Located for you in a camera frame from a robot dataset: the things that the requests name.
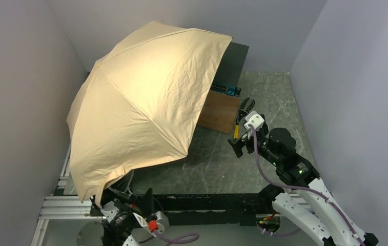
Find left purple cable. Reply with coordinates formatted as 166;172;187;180
139;227;201;246

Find aluminium frame rail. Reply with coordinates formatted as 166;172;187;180
31;147;93;246

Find beige umbrella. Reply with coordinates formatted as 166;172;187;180
66;21;232;207

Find teal network switch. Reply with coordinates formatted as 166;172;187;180
211;42;249;97

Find black handled pliers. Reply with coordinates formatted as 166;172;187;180
235;97;255;124

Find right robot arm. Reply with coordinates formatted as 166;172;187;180
229;114;379;246

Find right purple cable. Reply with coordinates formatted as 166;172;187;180
248;124;367;246

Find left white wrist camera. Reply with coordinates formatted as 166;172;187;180
133;211;170;237

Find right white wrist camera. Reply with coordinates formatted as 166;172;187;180
243;111;265;131

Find yellow handled screwdriver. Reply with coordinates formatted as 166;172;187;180
233;124;239;139

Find purple cable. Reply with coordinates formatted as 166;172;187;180
139;227;201;246
248;124;367;246

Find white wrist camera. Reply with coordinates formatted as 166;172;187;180
133;211;170;237
243;111;265;131

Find wooden base board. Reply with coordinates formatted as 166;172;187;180
197;90;240;133

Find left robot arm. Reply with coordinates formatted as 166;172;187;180
100;188;154;245

